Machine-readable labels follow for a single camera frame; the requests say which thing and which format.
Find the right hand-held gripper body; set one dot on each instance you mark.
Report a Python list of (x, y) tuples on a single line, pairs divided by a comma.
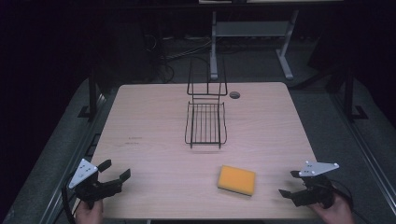
[(316, 186)]

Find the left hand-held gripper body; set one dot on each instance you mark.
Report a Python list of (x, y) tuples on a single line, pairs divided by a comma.
[(88, 186)]

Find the yellow sponge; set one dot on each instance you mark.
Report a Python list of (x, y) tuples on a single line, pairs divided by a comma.
[(236, 179)]

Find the person's left hand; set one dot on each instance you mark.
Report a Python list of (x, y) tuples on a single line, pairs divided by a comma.
[(89, 214)]

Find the person's right hand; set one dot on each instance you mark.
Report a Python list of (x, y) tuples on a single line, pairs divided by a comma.
[(337, 214)]

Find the grey metal stand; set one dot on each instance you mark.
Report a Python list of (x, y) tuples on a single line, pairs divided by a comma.
[(249, 28)]

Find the aluminium rail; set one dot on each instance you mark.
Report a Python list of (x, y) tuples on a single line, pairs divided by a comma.
[(54, 202), (367, 157)]

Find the black post with bracket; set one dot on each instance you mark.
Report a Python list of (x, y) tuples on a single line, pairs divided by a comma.
[(92, 93), (349, 96)]

